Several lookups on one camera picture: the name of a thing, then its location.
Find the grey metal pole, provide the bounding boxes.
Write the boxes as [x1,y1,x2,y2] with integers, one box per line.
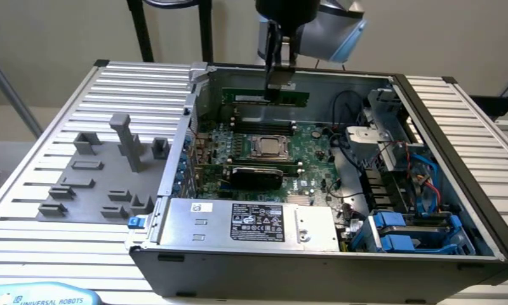
[0,41,43,139]

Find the black looped wire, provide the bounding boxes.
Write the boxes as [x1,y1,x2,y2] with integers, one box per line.
[330,90,368,128]

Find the black graphics card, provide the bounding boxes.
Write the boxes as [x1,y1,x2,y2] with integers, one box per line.
[226,165,285,192]

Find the silver CPU in socket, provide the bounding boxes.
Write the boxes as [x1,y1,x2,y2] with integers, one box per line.
[245,134,292,160]

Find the green motherboard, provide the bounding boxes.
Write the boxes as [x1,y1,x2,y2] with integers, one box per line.
[189,119,353,206]

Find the red wire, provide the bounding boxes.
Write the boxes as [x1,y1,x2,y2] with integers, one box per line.
[378,142,444,211]

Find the green RAM stick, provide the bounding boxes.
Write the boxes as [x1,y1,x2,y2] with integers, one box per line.
[221,88,312,107]

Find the blue disk bay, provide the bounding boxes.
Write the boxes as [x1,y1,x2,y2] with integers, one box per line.
[349,208,478,256]

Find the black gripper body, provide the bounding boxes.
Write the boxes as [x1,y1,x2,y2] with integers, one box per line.
[253,0,324,34]

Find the black RAM slots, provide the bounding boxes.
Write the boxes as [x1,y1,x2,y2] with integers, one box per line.
[230,118,296,135]

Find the open black PC case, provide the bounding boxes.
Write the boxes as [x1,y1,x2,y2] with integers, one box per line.
[127,61,508,300]

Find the silver fan shroud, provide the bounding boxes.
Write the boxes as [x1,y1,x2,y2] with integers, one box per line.
[344,125,382,159]

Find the black stand leg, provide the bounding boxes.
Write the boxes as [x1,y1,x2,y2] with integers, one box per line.
[197,0,214,63]
[125,0,155,63]

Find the teal teach pendant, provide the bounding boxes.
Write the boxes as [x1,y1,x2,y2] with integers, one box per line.
[0,281,105,305]

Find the grey parts rack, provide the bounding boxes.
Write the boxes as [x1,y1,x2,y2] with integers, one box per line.
[34,113,173,224]

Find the silver power supply unit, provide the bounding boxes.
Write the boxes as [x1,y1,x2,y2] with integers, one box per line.
[155,198,340,253]

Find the silver drive cage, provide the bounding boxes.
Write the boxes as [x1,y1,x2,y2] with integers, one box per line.
[361,88,426,174]

